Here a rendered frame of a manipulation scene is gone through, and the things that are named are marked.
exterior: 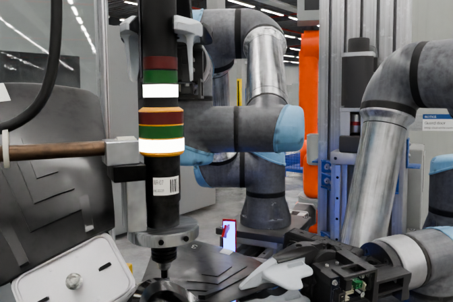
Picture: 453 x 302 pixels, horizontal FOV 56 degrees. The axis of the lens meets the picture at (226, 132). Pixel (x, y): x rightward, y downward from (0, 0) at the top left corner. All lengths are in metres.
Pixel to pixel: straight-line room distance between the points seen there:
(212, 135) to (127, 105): 3.74
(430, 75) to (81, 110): 0.53
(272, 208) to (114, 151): 0.88
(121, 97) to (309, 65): 1.93
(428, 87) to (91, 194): 0.55
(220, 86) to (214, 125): 0.42
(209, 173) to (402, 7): 0.71
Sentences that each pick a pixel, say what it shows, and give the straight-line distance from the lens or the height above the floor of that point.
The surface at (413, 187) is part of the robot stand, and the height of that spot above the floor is 1.10.
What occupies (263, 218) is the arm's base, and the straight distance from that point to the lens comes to 1.23.
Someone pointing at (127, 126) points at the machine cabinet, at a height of 1.12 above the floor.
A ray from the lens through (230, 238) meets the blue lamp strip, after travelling 0.79.
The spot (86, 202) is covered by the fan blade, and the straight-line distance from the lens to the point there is 0.44.
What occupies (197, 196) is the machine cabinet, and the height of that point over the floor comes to 0.21.
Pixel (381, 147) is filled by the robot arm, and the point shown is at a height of 1.32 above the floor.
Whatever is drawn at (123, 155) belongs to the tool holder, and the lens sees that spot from 0.40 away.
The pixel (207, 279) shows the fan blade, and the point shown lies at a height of 1.19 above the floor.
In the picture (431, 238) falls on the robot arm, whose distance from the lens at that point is 0.68.
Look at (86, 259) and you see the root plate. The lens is 0.42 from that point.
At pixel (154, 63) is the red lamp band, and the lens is 0.40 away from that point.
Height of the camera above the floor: 1.41
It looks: 5 degrees down
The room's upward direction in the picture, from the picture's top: 1 degrees counter-clockwise
